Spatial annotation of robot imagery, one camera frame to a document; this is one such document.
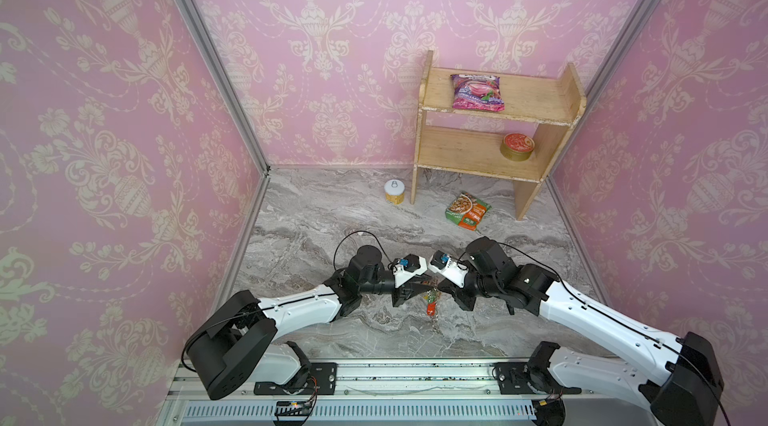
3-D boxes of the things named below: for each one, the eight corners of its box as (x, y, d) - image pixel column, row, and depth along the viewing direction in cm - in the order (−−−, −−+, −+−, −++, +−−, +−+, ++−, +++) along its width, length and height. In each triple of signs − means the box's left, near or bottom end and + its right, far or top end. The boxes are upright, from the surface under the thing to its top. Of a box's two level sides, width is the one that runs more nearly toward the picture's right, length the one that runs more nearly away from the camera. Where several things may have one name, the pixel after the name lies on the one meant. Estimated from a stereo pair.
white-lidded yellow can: (384, 206, 112) (384, 196, 107) (384, 189, 117) (384, 179, 112) (404, 206, 112) (404, 196, 107) (403, 189, 117) (404, 179, 112)
